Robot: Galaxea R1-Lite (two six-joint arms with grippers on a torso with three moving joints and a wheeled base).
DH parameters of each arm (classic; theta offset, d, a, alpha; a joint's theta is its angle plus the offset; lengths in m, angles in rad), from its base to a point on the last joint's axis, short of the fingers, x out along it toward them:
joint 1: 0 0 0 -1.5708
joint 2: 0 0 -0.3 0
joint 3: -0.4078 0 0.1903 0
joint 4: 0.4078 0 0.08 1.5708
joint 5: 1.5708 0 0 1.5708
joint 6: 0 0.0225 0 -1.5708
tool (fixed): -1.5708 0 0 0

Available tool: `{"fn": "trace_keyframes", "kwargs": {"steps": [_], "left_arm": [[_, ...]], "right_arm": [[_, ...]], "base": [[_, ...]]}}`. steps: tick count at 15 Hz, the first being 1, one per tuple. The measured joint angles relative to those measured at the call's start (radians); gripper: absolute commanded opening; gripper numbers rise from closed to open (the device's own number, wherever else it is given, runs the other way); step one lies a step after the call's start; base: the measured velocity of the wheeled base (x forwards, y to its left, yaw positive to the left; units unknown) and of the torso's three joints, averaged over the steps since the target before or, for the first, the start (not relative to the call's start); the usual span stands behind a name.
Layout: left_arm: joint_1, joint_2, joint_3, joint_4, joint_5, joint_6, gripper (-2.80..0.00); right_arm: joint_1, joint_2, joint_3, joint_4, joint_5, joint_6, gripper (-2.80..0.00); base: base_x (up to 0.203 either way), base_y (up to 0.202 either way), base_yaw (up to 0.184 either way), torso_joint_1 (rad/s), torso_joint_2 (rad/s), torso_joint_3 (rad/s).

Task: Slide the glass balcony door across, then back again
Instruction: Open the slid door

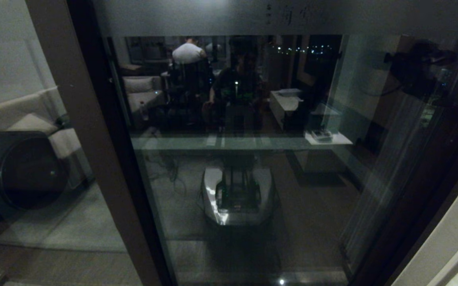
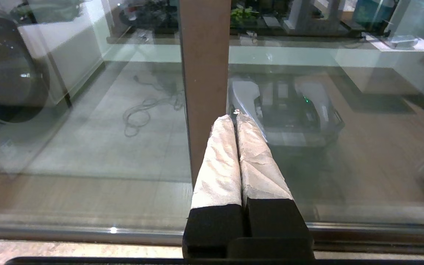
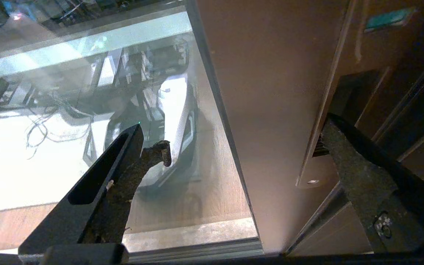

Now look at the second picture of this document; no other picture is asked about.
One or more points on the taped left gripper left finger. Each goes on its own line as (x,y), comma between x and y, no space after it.
(217,176)

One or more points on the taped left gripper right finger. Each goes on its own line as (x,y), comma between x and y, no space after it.
(263,180)

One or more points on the metal sliding door track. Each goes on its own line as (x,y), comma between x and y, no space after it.
(87,235)

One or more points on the grey rug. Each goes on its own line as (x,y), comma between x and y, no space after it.
(87,147)

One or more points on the beige sofa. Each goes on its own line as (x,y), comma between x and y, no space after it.
(72,55)

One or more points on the dark green cloth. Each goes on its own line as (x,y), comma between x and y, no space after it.
(46,10)

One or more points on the brown fixed door frame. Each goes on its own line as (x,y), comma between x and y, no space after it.
(205,73)

